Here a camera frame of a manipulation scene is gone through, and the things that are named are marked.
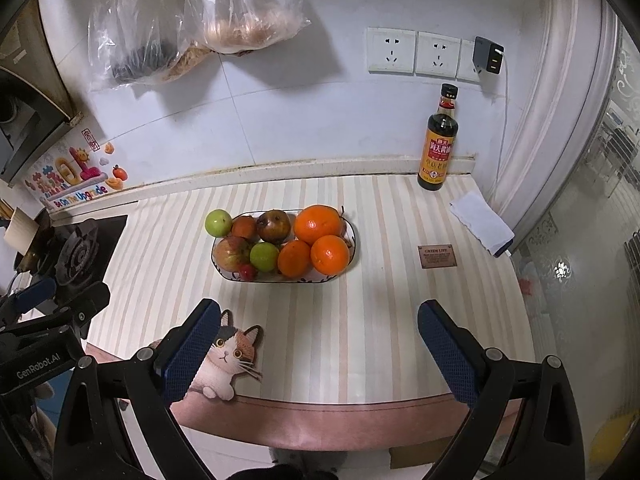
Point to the black gas stove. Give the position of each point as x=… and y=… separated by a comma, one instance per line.
x=75, y=252

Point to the small red-orange fruit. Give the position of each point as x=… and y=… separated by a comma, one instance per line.
x=244, y=227

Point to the colourful wall sticker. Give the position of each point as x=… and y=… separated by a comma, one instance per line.
x=70, y=175

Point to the striped table mat cat print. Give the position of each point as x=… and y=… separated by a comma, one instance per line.
x=350, y=320

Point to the yellow object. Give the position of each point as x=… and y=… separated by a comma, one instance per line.
x=612, y=440

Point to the printed ceramic plate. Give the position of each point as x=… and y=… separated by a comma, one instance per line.
x=320, y=278

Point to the red apple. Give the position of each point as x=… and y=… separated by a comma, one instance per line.
x=231, y=253

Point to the beige container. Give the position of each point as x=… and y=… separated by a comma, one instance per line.
x=22, y=230

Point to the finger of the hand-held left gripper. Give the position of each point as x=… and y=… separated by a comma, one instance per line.
x=30, y=294
x=90, y=300

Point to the range hood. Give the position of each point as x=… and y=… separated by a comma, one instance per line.
x=25, y=125

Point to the green apple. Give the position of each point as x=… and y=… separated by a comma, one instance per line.
x=218, y=223
x=264, y=256

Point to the small red fruit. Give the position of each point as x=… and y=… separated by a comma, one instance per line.
x=248, y=272

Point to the small brown label card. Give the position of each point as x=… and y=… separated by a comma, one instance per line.
x=437, y=256

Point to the dark sauce bottle yellow label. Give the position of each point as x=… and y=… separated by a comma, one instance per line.
x=437, y=155

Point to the large orange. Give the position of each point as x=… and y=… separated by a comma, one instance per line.
x=317, y=225

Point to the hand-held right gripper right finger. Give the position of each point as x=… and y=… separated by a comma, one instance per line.
x=447, y=355

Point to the dark brown apple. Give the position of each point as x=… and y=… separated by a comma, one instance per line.
x=273, y=226

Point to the clear bag dark contents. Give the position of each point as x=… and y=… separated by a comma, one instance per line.
x=135, y=55

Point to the red square wall sticker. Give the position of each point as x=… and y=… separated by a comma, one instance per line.
x=90, y=139

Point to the white folded towel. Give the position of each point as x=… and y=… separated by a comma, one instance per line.
x=480, y=220

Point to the clear bag brown contents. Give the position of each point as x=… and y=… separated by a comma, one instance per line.
x=187, y=62

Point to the white wall socket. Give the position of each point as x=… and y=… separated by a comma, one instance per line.
x=391, y=51
x=465, y=67
x=438, y=55

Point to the brown cardboard box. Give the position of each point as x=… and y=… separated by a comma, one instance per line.
x=425, y=457

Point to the black plug-in charger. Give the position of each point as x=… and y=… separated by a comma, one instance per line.
x=487, y=55

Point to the clear bag of bread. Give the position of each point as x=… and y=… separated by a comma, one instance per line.
x=245, y=25

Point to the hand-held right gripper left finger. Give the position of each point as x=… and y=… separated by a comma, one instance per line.
x=192, y=350

